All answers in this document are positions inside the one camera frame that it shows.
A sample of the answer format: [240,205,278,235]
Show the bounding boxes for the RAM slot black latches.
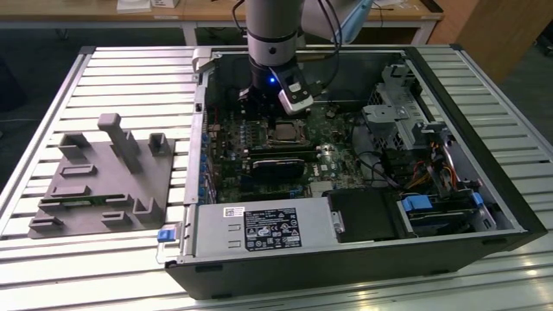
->
[248,145,319,154]

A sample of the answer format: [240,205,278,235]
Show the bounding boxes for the green RAM stick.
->
[54,196,127,206]

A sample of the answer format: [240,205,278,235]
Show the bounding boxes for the black grey PC case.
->
[162,43,548,301]

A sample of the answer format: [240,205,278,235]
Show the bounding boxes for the RAM slot white latches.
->
[250,151,318,160]

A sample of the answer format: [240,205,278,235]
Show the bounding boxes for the silver green CPU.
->
[276,124,304,141]

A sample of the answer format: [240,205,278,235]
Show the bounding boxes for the silver chipset heatsink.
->
[311,181,336,196]

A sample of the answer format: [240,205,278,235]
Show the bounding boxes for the wooden cabinet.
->
[426,0,553,84]

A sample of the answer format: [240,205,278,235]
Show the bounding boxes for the silver power supply unit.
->
[192,196,347,257]

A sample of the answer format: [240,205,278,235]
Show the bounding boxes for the orange yellow wire bundle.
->
[406,158,460,192]

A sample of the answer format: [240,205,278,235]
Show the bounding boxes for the thick black cable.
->
[352,150,406,190]

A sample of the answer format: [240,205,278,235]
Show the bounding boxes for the black bay cover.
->
[326,189,407,244]

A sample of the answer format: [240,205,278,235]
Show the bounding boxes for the wooden desk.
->
[0,0,447,46]

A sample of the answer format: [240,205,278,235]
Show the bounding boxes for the grey metal drive cage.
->
[363,63,451,153]

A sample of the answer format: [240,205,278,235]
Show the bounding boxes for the black graphics card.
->
[252,157,307,179]

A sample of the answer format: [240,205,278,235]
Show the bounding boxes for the blue disk carrier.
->
[400,193,435,214]

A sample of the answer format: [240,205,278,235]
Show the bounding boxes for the green motherboard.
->
[203,100,368,205]

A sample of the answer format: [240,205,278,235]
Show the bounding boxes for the CPU socket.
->
[263,119,312,146]

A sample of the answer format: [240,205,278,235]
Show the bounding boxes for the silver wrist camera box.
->
[276,66,315,116]

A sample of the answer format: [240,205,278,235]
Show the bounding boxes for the grey parts rack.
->
[26,112,179,240]

